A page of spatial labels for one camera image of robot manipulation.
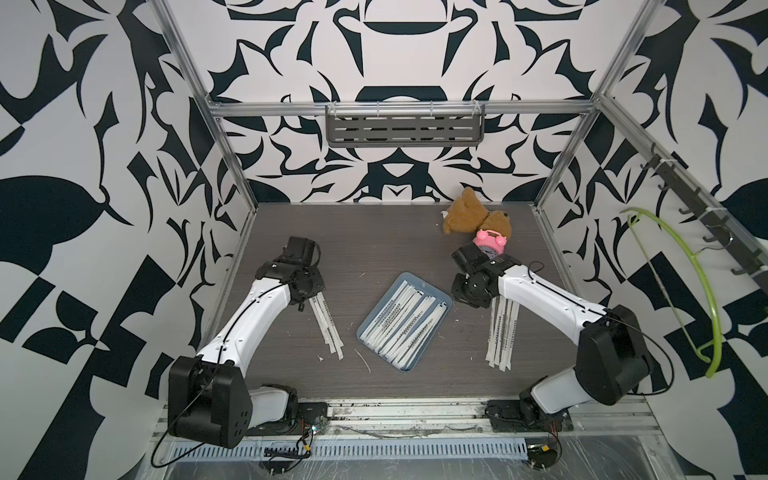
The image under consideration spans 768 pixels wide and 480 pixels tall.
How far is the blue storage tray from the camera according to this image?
862mm

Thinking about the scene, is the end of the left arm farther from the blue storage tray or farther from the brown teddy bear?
the brown teddy bear

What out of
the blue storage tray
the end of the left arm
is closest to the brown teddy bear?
the blue storage tray
